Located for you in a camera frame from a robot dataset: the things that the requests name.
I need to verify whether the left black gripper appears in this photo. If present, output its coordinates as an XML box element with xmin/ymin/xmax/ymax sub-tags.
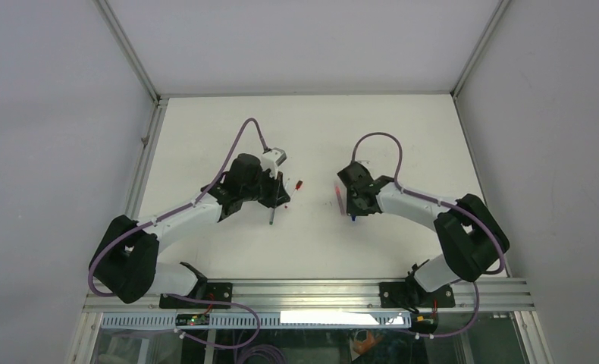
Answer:
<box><xmin>241</xmin><ymin>167</ymin><xmax>290</xmax><ymax>209</ymax></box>

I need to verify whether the pink pen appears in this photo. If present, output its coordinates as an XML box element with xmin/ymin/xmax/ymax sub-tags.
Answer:
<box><xmin>334</xmin><ymin>184</ymin><xmax>347</xmax><ymax>216</ymax></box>

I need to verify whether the grey pen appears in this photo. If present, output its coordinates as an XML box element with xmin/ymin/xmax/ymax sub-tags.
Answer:
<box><xmin>268</xmin><ymin>208</ymin><xmax>276</xmax><ymax>225</ymax></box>

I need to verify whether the red white pen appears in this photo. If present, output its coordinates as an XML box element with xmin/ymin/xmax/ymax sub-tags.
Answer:
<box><xmin>284</xmin><ymin>185</ymin><xmax>301</xmax><ymax>209</ymax></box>

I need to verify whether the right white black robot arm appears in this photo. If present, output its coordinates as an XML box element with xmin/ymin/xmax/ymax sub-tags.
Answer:
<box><xmin>337</xmin><ymin>162</ymin><xmax>510</xmax><ymax>307</ymax></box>

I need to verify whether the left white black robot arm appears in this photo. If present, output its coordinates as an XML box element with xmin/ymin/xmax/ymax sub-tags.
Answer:
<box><xmin>88</xmin><ymin>148</ymin><xmax>290</xmax><ymax>308</ymax></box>

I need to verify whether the orange object below table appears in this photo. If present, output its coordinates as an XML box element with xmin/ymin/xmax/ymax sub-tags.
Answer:
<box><xmin>351</xmin><ymin>330</ymin><xmax>383</xmax><ymax>356</ymax></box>

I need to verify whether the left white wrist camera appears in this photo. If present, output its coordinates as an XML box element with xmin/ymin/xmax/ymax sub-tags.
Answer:
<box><xmin>261</xmin><ymin>148</ymin><xmax>287</xmax><ymax>179</ymax></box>

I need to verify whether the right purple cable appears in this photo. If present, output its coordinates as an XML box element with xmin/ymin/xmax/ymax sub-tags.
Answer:
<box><xmin>350</xmin><ymin>132</ymin><xmax>506</xmax><ymax>338</ymax></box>

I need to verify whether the purple cable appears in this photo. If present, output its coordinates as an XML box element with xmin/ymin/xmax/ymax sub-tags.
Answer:
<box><xmin>350</xmin><ymin>132</ymin><xmax>506</xmax><ymax>338</ymax></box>
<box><xmin>87</xmin><ymin>118</ymin><xmax>288</xmax><ymax>364</ymax></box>

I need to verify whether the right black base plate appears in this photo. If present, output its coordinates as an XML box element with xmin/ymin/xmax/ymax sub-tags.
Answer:
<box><xmin>378</xmin><ymin>281</ymin><xmax>456</xmax><ymax>309</ymax></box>

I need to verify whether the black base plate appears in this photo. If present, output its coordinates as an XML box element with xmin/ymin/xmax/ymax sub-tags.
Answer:
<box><xmin>158</xmin><ymin>281</ymin><xmax>234</xmax><ymax>309</ymax></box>
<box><xmin>378</xmin><ymin>281</ymin><xmax>456</xmax><ymax>309</ymax></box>

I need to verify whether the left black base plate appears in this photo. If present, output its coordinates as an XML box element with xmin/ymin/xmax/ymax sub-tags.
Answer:
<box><xmin>158</xmin><ymin>281</ymin><xmax>234</xmax><ymax>309</ymax></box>

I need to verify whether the white slotted cable duct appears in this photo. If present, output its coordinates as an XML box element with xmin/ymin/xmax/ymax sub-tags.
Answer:
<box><xmin>101</xmin><ymin>310</ymin><xmax>411</xmax><ymax>331</ymax></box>

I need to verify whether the aluminium front rail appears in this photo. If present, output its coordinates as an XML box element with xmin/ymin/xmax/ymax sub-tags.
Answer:
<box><xmin>83</xmin><ymin>277</ymin><xmax>536</xmax><ymax>313</ymax></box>

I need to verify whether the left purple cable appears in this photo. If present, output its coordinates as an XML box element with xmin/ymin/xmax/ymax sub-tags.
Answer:
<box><xmin>87</xmin><ymin>118</ymin><xmax>288</xmax><ymax>364</ymax></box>

